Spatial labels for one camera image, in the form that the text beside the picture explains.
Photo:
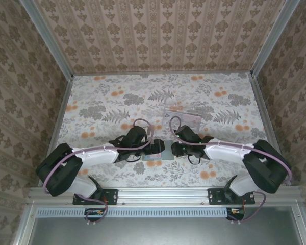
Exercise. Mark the grey sheet metal panel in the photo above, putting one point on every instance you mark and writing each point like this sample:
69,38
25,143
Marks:
155,232

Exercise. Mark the floral patterned table cover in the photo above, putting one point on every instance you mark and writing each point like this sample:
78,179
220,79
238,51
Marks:
168,173

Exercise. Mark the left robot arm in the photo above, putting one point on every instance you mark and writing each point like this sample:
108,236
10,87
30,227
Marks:
97,155

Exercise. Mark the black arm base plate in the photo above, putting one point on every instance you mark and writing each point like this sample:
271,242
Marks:
112,196
215,196

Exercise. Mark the aluminium side rail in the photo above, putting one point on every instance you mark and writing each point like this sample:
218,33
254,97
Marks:
57,127
269,127

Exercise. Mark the long aluminium mounting rail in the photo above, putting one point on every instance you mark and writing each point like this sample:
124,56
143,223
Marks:
163,196

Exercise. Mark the thin aluminium edge rail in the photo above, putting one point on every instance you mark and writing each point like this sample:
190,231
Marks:
163,73

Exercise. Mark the green card holder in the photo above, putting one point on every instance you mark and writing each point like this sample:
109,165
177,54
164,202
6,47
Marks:
167,153

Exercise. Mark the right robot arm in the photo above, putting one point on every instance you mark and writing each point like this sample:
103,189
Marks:
227,151

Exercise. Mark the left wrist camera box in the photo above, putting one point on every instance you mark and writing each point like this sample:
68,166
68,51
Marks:
148,132

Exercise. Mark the aluminium corner post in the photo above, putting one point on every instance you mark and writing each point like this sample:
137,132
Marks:
273,38
49,38

